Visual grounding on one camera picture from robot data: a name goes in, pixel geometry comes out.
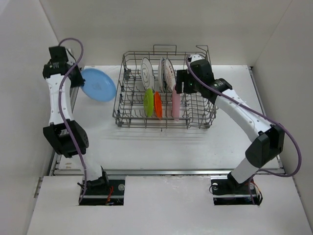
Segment pink plastic plate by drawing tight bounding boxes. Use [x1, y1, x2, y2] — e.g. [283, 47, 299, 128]
[172, 86, 180, 121]

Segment blue plastic plate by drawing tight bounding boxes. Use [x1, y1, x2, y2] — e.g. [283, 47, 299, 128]
[81, 68, 116, 102]

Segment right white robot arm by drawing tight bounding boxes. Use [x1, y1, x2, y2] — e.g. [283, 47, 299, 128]
[175, 55, 285, 193]

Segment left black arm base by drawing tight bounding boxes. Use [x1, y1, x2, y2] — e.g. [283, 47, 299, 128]
[78, 179, 125, 206]

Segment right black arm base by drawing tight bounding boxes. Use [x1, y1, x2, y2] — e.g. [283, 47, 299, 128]
[209, 178, 263, 206]

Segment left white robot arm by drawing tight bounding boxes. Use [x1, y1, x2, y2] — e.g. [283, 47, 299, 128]
[43, 46, 110, 194]

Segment white plate with red pattern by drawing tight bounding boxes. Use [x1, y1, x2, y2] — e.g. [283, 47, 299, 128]
[164, 58, 176, 91]

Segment plain white ceramic plate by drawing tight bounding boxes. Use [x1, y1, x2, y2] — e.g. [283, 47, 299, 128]
[158, 57, 164, 92]

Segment white plate with grey pattern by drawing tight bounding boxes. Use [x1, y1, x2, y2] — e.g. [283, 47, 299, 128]
[140, 57, 155, 90]

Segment orange plastic plate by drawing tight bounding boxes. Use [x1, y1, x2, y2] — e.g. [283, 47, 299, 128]
[154, 92, 163, 119]

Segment green plastic plate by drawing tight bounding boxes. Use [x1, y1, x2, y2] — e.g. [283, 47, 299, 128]
[143, 88, 154, 117]

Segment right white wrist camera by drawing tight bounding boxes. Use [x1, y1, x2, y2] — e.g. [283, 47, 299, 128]
[187, 54, 203, 63]

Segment grey wire dish rack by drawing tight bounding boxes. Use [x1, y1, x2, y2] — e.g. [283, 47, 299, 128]
[112, 45, 217, 130]

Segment aluminium rail across table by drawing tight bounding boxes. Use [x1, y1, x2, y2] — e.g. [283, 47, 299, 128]
[50, 168, 286, 176]

